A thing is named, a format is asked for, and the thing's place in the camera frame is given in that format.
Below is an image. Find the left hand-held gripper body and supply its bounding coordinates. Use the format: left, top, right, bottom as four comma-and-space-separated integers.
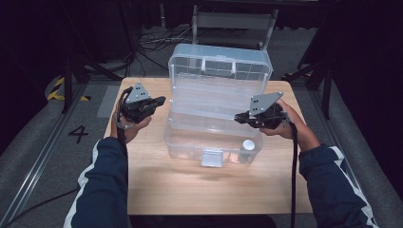
120, 81, 157, 124

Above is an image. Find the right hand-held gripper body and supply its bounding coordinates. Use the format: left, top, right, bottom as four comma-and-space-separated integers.
248, 91, 288, 130

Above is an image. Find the white medicine bottle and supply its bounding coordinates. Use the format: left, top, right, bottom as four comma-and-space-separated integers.
240, 139, 257, 164

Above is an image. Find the clear plastic storage box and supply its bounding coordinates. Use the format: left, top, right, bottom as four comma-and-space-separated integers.
163, 43, 274, 168

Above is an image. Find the person's left hand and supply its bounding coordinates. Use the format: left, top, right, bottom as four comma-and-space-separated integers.
109, 108, 152, 144

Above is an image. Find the person's right hand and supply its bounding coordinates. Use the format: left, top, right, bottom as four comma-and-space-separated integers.
259, 98, 321, 153

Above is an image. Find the black metal stand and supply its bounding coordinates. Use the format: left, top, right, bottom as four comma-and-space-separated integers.
61, 0, 125, 114
281, 53, 334, 121

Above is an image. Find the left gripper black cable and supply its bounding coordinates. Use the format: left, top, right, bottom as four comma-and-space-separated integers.
114, 86, 134, 150

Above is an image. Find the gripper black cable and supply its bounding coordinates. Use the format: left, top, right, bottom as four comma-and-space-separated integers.
289, 123, 299, 228
114, 86, 134, 150

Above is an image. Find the bundle of floor cables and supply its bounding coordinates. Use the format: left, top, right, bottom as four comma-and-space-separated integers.
126, 25, 194, 73

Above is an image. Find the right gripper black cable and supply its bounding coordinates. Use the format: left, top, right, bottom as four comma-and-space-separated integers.
289, 123, 299, 228

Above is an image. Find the aluminium floor rail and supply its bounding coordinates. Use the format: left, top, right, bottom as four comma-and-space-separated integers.
0, 84, 88, 228
308, 89, 381, 228

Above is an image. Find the grey metal desk frame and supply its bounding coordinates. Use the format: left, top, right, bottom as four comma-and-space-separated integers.
191, 4, 279, 51

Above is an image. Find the black floor cable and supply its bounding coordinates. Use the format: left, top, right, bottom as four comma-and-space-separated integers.
0, 188, 79, 227

